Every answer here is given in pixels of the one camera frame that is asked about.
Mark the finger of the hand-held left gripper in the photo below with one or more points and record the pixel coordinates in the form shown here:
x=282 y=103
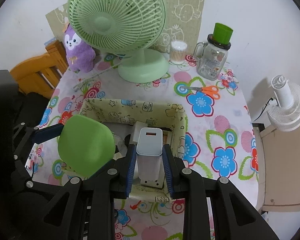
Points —
x=27 y=181
x=50 y=133

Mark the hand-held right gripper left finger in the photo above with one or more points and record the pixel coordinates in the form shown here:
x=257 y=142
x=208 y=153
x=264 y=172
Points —
x=130 y=170

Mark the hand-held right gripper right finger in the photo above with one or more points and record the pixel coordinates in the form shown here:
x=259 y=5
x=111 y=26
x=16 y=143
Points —
x=168 y=170

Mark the tall white charger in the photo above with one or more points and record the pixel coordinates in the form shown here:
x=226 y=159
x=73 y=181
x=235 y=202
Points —
x=150 y=160

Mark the green rounded pad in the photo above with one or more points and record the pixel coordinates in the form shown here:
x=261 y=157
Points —
x=85 y=145

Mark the cartoon-print storage box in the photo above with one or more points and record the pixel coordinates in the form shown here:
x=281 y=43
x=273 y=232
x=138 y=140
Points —
x=120 y=110

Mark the floral tablecloth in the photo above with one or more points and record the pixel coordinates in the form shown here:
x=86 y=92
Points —
x=215 y=130

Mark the purple plush toy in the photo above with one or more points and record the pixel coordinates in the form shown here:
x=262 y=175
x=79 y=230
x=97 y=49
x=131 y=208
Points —
x=78 y=52

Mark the glass mug jar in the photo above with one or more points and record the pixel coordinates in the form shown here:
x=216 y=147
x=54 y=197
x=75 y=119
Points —
x=211 y=62

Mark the beige wooden door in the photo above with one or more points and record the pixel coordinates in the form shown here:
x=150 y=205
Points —
x=285 y=170

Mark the cotton swab jar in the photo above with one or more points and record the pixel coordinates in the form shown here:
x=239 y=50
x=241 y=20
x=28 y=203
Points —
x=178 y=52

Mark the green desk fan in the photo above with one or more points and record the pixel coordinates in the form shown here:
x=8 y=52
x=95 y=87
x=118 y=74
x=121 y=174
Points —
x=115 y=17

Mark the white standing fan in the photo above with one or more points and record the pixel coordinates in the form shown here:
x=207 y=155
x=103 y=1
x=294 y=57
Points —
x=287 y=105

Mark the green plastic cup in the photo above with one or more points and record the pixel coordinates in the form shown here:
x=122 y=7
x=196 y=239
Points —
x=223 y=33

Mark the wooden chair frame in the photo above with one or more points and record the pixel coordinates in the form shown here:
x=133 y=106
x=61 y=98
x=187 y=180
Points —
x=37 y=72

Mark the green cartoon wall mat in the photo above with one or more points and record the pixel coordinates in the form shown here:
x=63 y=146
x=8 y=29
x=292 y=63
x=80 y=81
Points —
x=187 y=10

